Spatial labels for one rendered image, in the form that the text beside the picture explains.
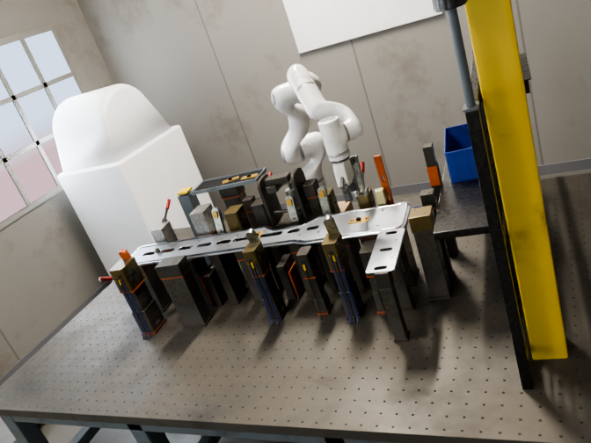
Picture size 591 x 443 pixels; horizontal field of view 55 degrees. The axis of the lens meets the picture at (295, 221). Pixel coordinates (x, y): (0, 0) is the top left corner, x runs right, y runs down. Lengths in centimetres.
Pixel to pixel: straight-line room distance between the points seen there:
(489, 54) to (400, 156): 338
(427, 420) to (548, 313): 47
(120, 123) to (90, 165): 41
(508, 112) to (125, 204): 344
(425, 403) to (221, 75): 385
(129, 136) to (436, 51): 239
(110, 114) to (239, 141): 133
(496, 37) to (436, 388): 103
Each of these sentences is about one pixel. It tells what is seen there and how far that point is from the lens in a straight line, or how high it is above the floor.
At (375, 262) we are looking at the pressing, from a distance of 197.
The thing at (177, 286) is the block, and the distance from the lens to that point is 253.
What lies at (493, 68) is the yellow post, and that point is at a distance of 149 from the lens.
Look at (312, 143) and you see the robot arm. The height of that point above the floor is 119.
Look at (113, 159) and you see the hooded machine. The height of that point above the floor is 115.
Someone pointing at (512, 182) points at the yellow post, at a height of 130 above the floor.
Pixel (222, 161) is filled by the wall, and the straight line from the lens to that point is 545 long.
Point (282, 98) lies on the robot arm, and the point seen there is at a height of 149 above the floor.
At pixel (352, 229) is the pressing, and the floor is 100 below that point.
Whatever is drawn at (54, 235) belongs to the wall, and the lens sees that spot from 499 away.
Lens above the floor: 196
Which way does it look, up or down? 23 degrees down
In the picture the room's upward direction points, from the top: 20 degrees counter-clockwise
